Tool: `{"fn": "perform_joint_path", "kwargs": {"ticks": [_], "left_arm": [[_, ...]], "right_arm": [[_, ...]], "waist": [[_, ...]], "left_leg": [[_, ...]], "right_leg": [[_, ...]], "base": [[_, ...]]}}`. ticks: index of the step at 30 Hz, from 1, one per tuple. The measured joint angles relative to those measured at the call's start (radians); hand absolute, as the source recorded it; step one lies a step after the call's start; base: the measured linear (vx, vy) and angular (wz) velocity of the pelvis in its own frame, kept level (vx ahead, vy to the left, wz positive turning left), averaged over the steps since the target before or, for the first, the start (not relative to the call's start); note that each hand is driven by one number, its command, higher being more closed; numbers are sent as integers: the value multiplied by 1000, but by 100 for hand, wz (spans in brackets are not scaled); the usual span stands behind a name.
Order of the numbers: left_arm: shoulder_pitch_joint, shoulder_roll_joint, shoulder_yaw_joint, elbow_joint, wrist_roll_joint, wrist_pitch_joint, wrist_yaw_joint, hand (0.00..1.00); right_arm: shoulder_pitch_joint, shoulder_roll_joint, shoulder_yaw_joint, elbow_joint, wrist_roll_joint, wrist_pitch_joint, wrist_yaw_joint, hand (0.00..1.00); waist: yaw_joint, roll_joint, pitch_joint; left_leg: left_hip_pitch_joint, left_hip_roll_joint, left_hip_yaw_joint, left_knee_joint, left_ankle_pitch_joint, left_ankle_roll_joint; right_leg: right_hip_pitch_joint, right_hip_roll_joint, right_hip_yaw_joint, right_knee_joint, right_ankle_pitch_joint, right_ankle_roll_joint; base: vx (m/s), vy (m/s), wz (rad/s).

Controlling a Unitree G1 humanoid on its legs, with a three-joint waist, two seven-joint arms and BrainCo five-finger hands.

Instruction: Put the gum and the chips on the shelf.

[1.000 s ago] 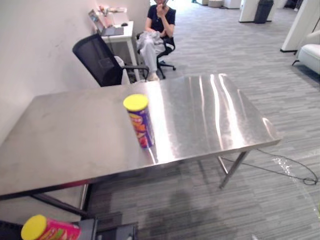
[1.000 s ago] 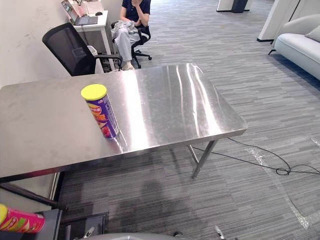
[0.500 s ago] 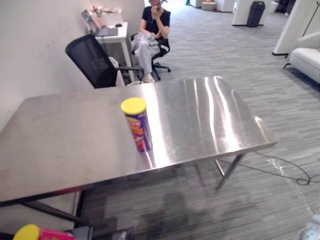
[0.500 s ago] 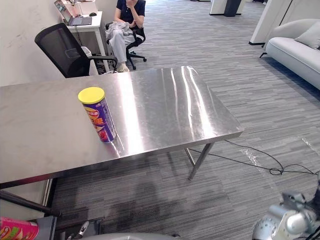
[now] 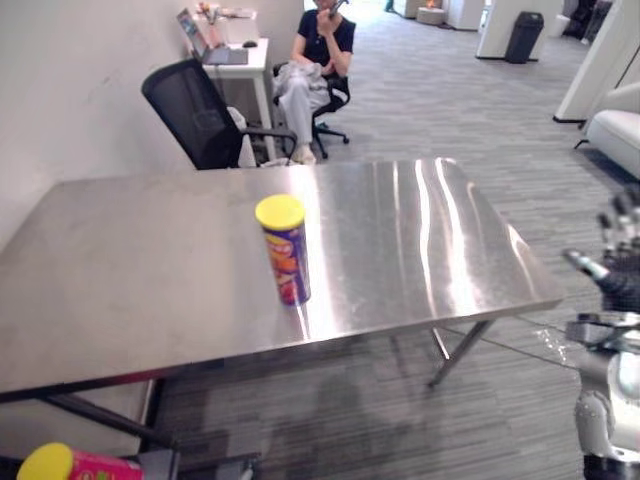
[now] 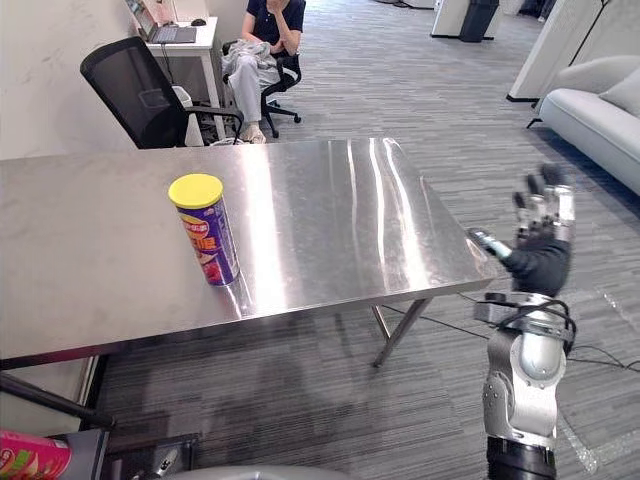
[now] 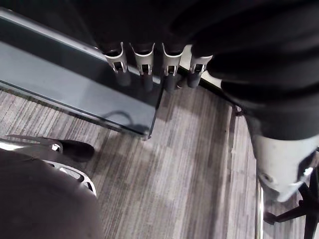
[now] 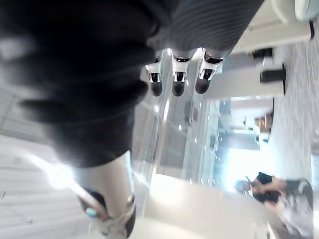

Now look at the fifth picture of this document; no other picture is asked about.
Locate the pink gum can yellow lid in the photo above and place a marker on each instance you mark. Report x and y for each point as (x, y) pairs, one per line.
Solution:
(75, 464)

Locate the white sofa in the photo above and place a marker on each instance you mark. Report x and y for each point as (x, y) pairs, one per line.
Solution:
(615, 132)

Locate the black swivel chair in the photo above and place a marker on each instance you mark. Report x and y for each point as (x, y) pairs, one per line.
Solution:
(327, 107)

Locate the phone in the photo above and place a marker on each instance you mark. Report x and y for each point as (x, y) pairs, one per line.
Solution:
(334, 7)

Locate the black mesh office chair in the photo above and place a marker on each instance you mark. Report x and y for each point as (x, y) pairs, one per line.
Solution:
(202, 120)

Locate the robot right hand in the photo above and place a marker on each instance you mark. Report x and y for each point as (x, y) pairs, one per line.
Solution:
(622, 280)

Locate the person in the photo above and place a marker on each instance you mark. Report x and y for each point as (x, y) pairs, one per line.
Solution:
(312, 75)

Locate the purple chips can yellow lid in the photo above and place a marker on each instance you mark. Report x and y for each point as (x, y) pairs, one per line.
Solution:
(287, 252)

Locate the white partition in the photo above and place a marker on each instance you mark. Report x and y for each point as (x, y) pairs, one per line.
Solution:
(595, 60)

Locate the black trash bin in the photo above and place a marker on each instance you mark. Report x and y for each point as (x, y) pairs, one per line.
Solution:
(523, 37)

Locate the steel table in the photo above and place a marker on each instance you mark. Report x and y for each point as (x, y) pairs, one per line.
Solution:
(240, 260)

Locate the round white ottoman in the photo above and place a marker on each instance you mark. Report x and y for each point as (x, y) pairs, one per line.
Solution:
(431, 15)

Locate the open laptop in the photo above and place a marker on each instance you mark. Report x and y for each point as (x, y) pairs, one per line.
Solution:
(207, 42)

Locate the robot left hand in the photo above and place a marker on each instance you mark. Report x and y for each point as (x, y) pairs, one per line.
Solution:
(210, 465)

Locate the white desk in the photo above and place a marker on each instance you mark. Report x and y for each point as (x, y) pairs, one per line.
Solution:
(245, 65)

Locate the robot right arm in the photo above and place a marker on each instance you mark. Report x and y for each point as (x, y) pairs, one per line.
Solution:
(607, 380)

